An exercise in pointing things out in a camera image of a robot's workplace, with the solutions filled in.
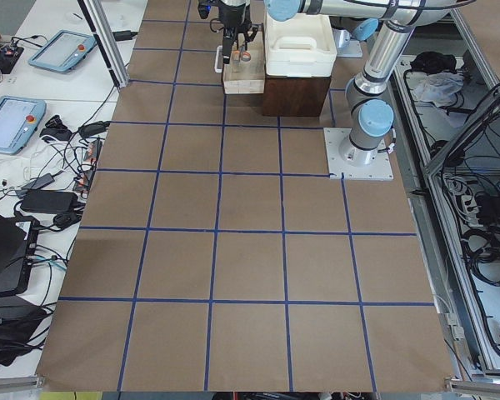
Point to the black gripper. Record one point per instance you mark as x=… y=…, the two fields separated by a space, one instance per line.
x=232 y=17

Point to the grey orange handled scissors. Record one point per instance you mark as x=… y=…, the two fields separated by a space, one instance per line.
x=241 y=54

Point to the light wooden drawer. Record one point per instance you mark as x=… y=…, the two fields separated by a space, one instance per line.
x=246 y=77

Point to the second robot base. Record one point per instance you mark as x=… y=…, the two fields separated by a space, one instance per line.
x=350 y=32

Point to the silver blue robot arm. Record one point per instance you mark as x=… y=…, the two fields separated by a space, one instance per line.
x=372 y=117

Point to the cream plastic tray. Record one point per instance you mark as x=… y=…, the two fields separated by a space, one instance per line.
x=301 y=47

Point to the upper blue teach pendant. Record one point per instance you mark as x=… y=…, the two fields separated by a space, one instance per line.
x=63 y=52

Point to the blue teach pendant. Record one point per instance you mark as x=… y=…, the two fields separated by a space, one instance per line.
x=63 y=52
x=19 y=119

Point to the white crumpled cloth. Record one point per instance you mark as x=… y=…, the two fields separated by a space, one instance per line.
x=441 y=89

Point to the brown paper table mat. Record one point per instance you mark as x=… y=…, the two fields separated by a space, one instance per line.
x=215 y=252

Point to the lower blue teach pendant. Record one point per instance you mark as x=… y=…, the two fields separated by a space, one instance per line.
x=19 y=119

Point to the black power adapter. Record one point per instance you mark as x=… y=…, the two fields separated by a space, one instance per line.
x=51 y=202

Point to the black laptop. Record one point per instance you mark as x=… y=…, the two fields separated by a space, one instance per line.
x=18 y=238

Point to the white drawer handle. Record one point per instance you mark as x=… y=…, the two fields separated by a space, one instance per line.
x=219 y=60

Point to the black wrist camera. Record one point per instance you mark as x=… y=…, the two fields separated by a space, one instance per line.
x=204 y=8

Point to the aluminium frame post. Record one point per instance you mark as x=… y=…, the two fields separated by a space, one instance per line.
x=98 y=23

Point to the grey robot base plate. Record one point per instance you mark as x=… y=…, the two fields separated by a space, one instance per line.
x=345 y=161

